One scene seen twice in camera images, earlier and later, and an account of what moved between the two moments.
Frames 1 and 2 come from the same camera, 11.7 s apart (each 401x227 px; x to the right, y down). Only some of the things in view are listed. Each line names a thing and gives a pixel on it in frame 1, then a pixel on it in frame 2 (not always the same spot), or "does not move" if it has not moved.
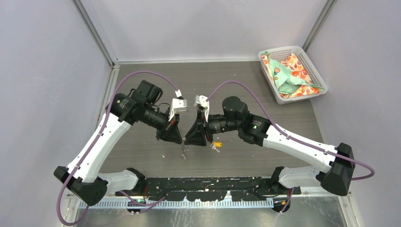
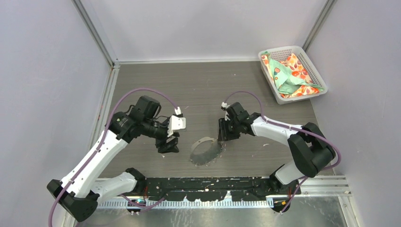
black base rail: [211, 189] does not move
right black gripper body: [208, 134] to [229, 129]
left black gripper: [170, 132] to [164, 146]
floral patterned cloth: [289, 77] does not move
